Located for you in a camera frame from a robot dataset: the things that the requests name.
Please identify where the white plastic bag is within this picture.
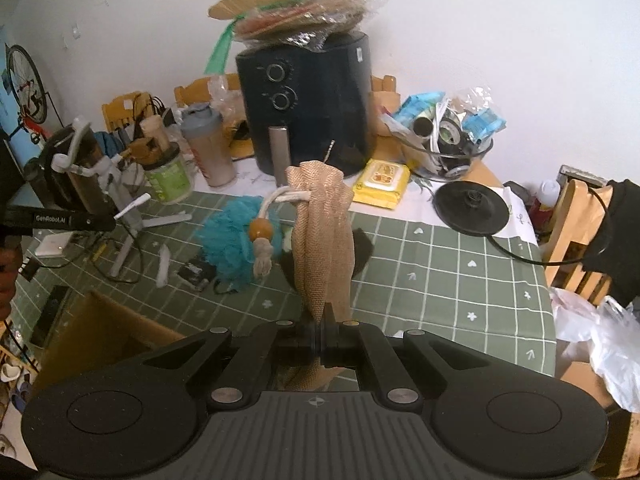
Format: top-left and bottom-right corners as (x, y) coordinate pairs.
(549, 287), (639, 413)

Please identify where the brown cardboard box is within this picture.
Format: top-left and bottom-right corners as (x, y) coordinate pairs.
(32, 292), (183, 399)

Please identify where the yellow wet wipes pack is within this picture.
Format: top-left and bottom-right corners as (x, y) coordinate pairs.
(352, 159), (410, 210)

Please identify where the teal mesh bath loofah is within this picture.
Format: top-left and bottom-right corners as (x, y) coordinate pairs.
(198, 196), (262, 292)

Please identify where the white phone tripod stand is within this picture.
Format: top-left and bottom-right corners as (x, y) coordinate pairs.
(44, 117), (192, 285)

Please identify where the black small card package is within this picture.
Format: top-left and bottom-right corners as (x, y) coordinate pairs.
(177, 258), (216, 292)

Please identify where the glass bowl with clutter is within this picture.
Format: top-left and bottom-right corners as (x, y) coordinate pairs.
(380, 86), (506, 181)

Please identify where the green label round tub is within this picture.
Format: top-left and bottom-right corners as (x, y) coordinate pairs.
(143, 142), (193, 204)

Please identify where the wooden chair right side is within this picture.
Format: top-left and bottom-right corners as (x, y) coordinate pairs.
(544, 179), (639, 306)

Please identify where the dark blue air fryer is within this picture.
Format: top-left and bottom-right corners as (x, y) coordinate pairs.
(235, 32), (375, 177)

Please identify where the black round kettle base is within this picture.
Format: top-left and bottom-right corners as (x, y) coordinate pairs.
(433, 181), (510, 237)

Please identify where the plastic bag of cardboard discs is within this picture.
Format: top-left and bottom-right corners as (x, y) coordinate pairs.
(204, 0), (390, 75)

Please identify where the beige burlap drawstring pouch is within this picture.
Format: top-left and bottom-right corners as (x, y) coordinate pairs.
(248, 160), (356, 392)

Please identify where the green grid tablecloth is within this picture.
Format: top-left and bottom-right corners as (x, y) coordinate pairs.
(12, 193), (555, 375)

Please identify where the person left hand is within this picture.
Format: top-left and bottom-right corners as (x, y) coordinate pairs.
(0, 246), (23, 321)

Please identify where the beige shaker bottle grey lid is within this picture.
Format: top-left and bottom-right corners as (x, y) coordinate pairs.
(180, 103), (236, 188)

